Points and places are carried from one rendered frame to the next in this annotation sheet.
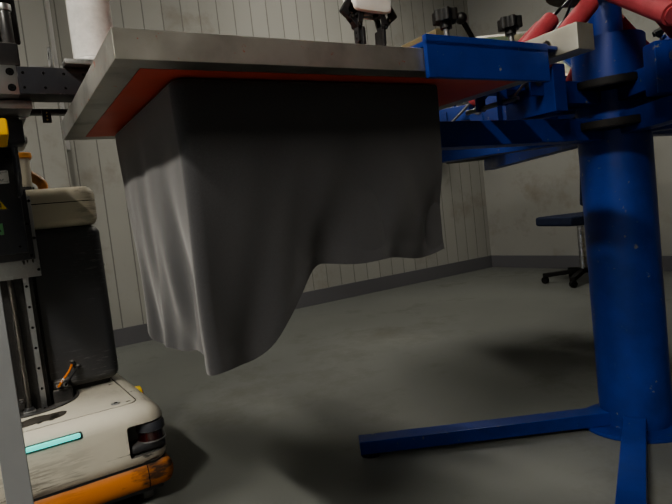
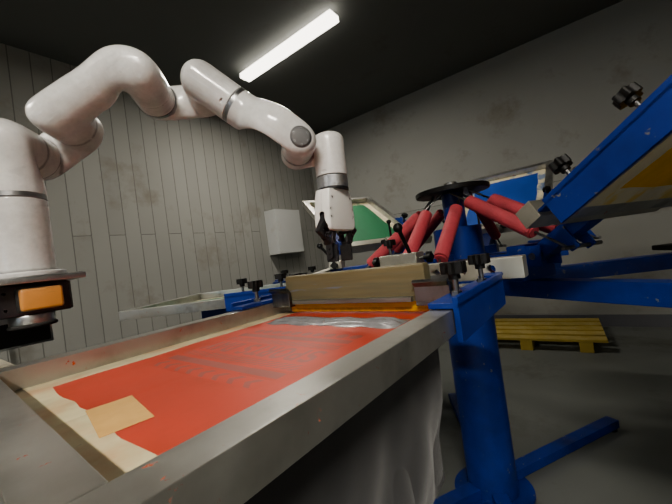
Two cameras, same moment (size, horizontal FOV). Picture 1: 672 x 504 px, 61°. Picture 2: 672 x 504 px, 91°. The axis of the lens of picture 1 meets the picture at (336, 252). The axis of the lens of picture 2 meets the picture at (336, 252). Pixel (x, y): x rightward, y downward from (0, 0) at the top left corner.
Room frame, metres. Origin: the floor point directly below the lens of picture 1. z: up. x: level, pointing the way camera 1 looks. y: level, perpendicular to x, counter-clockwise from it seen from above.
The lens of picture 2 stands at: (0.52, 0.16, 1.10)
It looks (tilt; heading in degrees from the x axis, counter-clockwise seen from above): 1 degrees up; 340
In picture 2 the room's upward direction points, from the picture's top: 8 degrees counter-clockwise
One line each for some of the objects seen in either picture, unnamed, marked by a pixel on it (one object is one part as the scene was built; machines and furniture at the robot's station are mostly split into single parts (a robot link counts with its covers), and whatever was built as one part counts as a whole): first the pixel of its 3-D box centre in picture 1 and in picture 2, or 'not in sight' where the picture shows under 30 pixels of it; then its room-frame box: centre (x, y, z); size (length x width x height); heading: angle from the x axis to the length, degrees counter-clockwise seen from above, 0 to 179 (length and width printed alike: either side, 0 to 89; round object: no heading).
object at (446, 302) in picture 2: (482, 63); (472, 301); (1.03, -0.30, 0.97); 0.30 x 0.05 x 0.07; 121
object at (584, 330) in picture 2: not in sight; (529, 332); (3.04, -2.76, 0.06); 1.22 x 0.84 x 0.11; 33
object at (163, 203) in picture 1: (162, 235); not in sight; (1.00, 0.30, 0.74); 0.45 x 0.03 x 0.43; 31
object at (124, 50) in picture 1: (293, 100); (283, 330); (1.15, 0.05, 0.97); 0.79 x 0.58 x 0.04; 121
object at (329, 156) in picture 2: not in sight; (313, 157); (1.27, -0.10, 1.34); 0.15 x 0.10 x 0.11; 81
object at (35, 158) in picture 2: not in sight; (15, 163); (1.36, 0.50, 1.37); 0.13 x 0.10 x 0.16; 171
